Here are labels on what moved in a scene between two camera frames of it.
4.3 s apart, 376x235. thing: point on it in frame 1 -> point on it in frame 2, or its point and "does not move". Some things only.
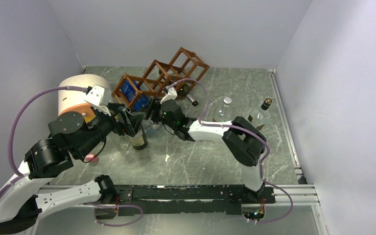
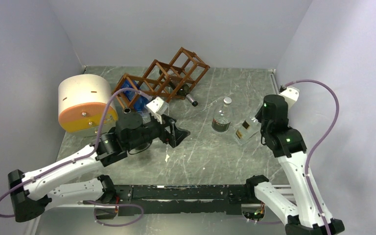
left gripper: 132,120 -> 176,135
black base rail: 220,199 does not move
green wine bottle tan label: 182,85 does not move
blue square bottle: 131,93 does not move
